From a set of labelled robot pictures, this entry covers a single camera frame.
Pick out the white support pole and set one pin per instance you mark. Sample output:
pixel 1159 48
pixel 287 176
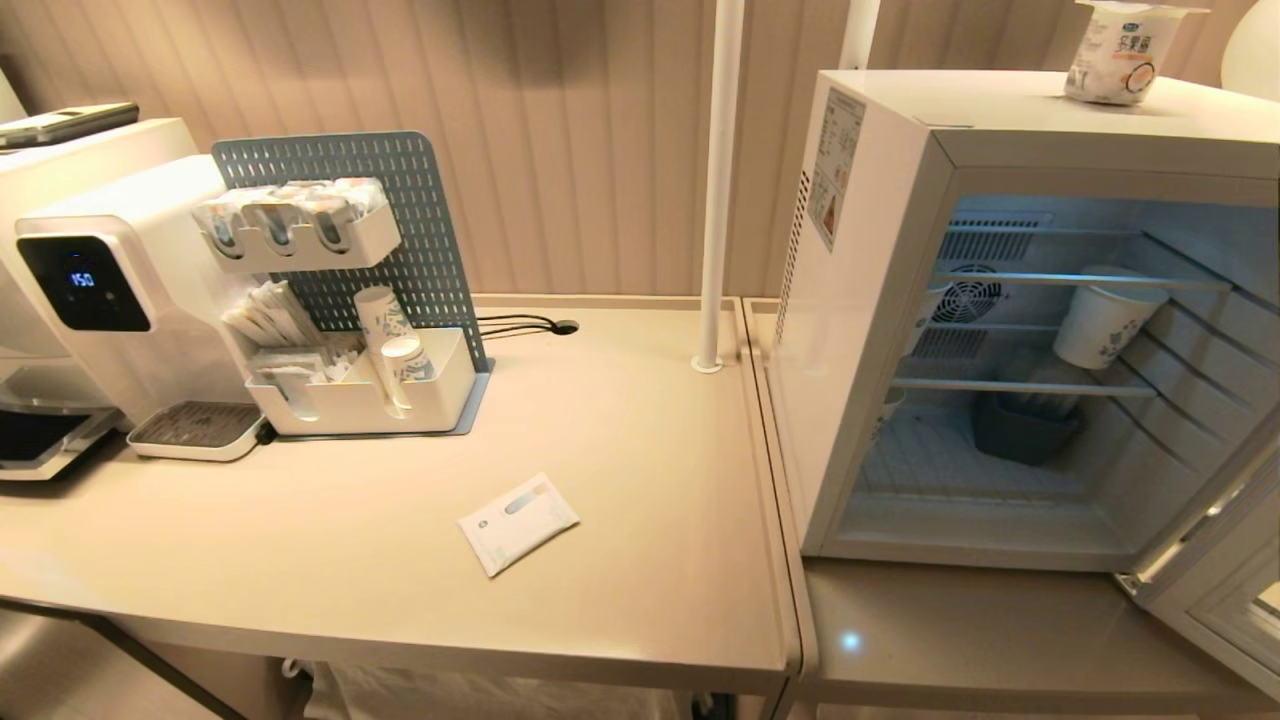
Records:
pixel 718 180
pixel 858 35

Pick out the white wet wipe packet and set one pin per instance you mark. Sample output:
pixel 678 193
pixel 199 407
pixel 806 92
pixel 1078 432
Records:
pixel 518 522

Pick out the blue pegboard organizer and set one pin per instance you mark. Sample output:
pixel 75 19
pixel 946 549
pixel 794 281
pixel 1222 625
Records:
pixel 425 240

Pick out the white sachet packets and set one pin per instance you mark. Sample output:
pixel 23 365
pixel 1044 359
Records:
pixel 275 320

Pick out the black flat device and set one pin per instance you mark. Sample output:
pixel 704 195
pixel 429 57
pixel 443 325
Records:
pixel 65 123

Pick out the white drip tray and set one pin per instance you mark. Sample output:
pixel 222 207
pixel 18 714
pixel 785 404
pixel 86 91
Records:
pixel 195 430

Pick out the stacked patterned paper cups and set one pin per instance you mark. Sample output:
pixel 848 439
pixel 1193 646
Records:
pixel 392 340

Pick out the white patterned paper cup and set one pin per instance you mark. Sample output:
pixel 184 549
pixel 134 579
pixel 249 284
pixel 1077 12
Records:
pixel 1100 325

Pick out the glass fridge door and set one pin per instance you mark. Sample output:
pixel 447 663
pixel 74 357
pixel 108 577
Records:
pixel 1215 570

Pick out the white snack pouch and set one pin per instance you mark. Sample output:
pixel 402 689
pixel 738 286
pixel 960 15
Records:
pixel 1118 55

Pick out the white organizer bin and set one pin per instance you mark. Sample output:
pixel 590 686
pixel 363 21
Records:
pixel 370 400

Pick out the dark plastic bin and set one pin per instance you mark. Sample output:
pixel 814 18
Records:
pixel 1025 425

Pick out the white capsule shelf tray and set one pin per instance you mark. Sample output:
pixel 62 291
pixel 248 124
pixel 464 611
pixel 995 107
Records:
pixel 300 235

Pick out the white mini fridge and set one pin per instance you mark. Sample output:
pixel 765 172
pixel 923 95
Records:
pixel 870 330

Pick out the white water dispenser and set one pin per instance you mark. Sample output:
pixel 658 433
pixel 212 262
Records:
pixel 140 290

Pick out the white coffee machine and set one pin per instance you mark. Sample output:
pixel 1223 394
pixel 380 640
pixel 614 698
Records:
pixel 50 400

